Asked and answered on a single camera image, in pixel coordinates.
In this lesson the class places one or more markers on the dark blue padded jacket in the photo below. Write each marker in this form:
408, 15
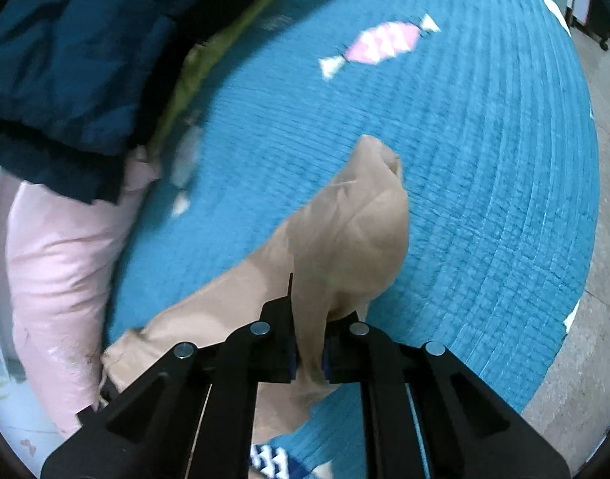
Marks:
70, 70

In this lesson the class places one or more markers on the blue white patterned cloth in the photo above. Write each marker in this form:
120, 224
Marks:
275, 461

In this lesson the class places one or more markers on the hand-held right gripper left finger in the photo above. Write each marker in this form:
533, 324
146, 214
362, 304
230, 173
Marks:
290, 359

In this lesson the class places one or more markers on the black chair leg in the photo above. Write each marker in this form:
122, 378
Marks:
602, 20

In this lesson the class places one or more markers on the green cloth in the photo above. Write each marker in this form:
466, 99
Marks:
210, 60

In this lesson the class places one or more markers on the tan garment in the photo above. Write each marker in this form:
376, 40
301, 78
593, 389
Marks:
354, 239

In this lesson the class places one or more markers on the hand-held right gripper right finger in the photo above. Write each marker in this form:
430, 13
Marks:
327, 359

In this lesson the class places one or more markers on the pink pillow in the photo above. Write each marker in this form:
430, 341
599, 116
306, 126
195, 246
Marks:
55, 279

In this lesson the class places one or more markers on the blue quilted candy-print blanket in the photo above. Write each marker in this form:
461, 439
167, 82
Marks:
484, 184

